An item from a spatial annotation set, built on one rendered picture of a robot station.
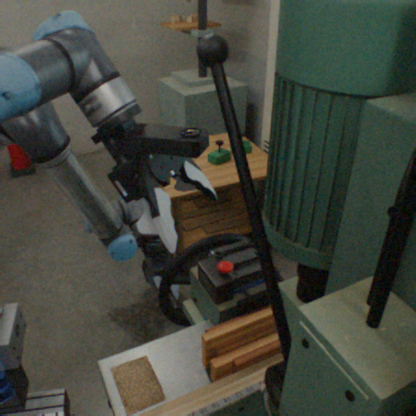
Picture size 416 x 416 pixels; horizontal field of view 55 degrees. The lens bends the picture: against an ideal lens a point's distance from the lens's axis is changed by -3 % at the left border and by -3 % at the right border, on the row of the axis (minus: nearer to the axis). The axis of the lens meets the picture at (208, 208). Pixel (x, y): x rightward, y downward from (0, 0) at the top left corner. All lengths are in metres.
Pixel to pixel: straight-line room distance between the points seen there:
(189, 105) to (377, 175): 2.39
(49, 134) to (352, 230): 0.64
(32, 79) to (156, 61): 3.13
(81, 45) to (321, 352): 0.47
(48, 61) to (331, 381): 0.45
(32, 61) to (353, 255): 0.42
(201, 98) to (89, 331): 1.59
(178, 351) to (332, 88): 0.56
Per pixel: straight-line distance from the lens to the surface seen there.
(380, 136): 0.38
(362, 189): 0.41
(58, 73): 0.55
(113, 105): 0.58
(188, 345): 0.80
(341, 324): 0.32
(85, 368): 1.94
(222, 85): 0.45
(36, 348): 2.08
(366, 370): 0.30
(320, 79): 0.42
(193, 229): 2.28
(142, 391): 0.74
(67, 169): 0.93
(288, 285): 0.68
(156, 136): 0.56
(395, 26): 0.41
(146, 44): 3.57
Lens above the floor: 1.53
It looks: 33 degrees down
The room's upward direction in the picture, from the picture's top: straight up
